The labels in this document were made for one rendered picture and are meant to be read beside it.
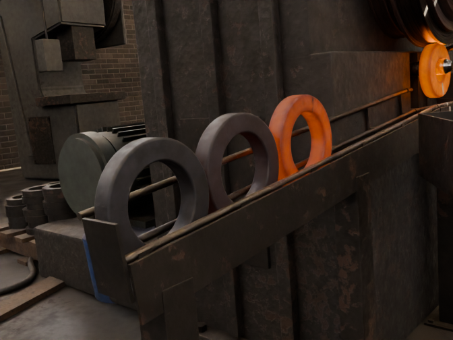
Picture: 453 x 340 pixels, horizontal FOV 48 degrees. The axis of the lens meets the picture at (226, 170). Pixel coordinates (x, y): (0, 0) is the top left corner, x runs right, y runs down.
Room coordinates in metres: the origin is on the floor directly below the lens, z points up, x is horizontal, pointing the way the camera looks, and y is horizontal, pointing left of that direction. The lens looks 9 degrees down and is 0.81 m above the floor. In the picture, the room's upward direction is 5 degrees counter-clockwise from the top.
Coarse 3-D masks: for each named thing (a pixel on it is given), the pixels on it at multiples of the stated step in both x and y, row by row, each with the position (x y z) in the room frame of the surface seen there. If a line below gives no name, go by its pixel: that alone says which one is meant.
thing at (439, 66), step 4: (440, 60) 1.48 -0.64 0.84; (444, 60) 1.47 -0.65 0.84; (448, 60) 1.47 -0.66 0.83; (412, 64) 1.53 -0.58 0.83; (416, 64) 1.52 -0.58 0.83; (436, 64) 1.48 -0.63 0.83; (440, 64) 1.47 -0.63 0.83; (444, 64) 1.47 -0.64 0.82; (448, 64) 1.47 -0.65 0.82; (452, 64) 1.47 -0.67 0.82; (412, 68) 1.53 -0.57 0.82; (416, 68) 1.52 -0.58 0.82; (436, 68) 1.48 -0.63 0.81; (440, 68) 1.47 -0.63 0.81; (444, 68) 1.47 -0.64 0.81; (448, 68) 1.47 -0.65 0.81; (452, 68) 1.47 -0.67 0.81; (412, 72) 1.53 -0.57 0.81; (416, 72) 1.52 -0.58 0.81; (436, 72) 1.49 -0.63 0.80; (440, 72) 1.48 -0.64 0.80; (444, 72) 1.47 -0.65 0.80; (448, 72) 1.48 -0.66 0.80; (412, 76) 1.55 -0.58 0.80
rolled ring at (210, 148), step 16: (208, 128) 0.81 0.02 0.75; (224, 128) 0.80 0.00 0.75; (240, 128) 0.83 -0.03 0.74; (256, 128) 0.86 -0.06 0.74; (208, 144) 0.78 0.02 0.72; (224, 144) 0.80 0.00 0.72; (256, 144) 0.88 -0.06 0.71; (272, 144) 0.89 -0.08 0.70; (208, 160) 0.77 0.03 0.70; (256, 160) 0.89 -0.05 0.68; (272, 160) 0.88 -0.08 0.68; (208, 176) 0.77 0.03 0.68; (256, 176) 0.89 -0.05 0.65; (272, 176) 0.88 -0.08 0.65; (224, 192) 0.79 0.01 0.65
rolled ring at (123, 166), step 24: (144, 144) 0.68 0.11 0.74; (168, 144) 0.71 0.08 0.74; (120, 168) 0.65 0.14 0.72; (192, 168) 0.74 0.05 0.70; (96, 192) 0.65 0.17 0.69; (120, 192) 0.64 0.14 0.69; (192, 192) 0.74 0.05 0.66; (96, 216) 0.64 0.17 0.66; (120, 216) 0.64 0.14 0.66; (192, 216) 0.73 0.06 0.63
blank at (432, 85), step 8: (424, 48) 1.49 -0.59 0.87; (432, 48) 1.46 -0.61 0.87; (440, 48) 1.49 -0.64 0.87; (424, 56) 1.46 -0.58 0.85; (432, 56) 1.45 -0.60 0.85; (440, 56) 1.49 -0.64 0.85; (448, 56) 1.54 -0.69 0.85; (424, 64) 1.45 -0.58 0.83; (432, 64) 1.45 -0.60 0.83; (424, 72) 1.45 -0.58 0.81; (432, 72) 1.45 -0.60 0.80; (424, 80) 1.45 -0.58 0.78; (432, 80) 1.45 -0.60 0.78; (440, 80) 1.51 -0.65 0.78; (448, 80) 1.53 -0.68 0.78; (424, 88) 1.47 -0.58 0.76; (432, 88) 1.45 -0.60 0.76; (440, 88) 1.49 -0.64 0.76; (432, 96) 1.49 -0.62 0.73; (440, 96) 1.49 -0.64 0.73
